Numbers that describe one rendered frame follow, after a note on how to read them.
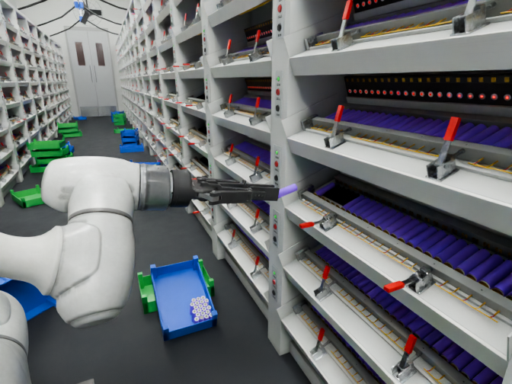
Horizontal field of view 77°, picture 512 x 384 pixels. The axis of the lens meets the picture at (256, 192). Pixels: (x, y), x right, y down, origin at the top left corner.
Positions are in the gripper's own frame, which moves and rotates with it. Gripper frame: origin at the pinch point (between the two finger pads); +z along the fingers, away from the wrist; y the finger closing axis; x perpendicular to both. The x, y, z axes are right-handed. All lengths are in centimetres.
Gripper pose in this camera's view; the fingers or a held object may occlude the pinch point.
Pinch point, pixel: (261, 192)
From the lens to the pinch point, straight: 72.8
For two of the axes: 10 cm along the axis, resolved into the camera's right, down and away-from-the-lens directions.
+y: -3.8, -3.0, 8.8
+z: 9.1, 0.4, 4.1
